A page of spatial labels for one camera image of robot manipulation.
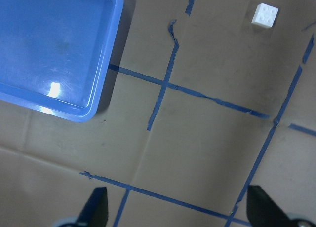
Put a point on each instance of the brown paper table cover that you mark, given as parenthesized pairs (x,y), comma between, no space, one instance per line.
(198,104)

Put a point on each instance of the white block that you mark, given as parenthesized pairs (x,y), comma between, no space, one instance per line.
(265,15)

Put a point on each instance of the blue plastic tray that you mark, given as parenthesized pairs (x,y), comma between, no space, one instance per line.
(54,54)

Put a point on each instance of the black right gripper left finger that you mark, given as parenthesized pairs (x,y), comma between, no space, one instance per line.
(95,212)

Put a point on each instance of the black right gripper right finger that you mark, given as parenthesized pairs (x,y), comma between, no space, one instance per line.
(262,211)

